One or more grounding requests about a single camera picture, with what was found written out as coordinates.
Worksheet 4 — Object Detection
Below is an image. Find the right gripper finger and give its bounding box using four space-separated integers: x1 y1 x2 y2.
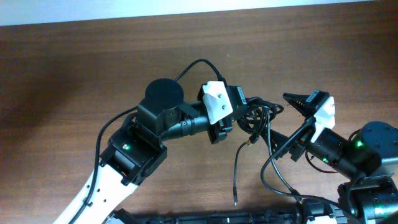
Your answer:
283 93 315 118
261 128 289 154

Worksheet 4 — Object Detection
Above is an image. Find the black cable bundle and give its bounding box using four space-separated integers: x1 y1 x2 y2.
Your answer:
232 96 302 206

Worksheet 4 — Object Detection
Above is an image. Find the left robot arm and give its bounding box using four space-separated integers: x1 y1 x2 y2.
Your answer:
56 78 233 223

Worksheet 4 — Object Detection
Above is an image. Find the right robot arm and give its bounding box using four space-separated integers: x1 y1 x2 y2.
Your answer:
261 90 397 223

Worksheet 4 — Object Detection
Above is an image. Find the right camera cable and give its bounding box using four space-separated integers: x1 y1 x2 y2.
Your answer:
260 124 358 224

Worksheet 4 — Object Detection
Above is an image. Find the camera cable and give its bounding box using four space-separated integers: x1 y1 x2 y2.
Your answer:
67 58 226 224
260 124 358 224

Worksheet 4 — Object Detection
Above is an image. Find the left camera cable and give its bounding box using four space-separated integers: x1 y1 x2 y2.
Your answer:
67 58 226 224

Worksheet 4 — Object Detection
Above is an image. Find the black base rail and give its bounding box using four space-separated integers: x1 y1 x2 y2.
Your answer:
104 203 348 224

